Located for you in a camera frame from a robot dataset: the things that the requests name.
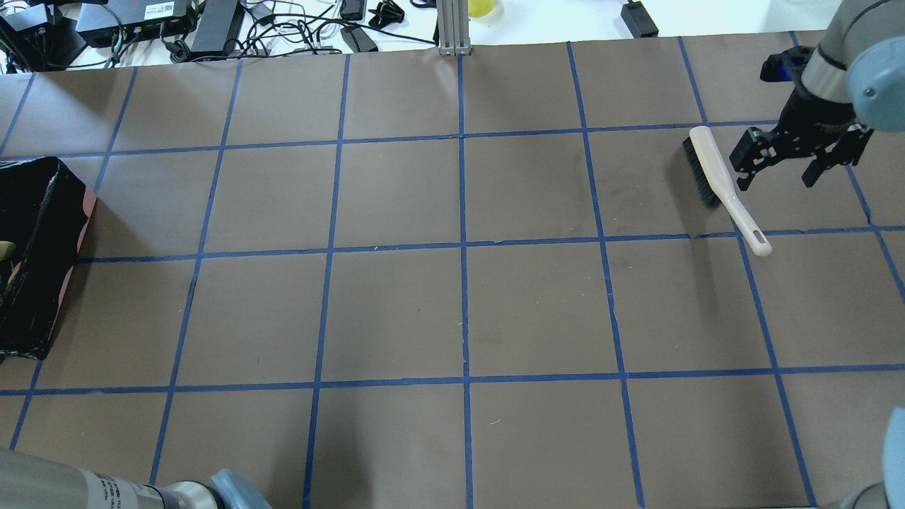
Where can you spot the bin with black bag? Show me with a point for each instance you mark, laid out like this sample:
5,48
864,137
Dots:
45,210

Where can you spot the curved pale bread piece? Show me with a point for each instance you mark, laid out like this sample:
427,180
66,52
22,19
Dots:
7,249

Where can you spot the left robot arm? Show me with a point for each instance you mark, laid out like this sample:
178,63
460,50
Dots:
32,482

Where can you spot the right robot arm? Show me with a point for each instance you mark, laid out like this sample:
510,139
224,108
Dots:
845,88

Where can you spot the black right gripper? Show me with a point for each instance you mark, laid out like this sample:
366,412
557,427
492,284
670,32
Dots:
815,112

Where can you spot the black power adapter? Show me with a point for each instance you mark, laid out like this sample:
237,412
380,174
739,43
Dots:
638,20

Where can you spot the aluminium frame post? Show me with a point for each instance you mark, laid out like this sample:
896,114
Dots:
453,28

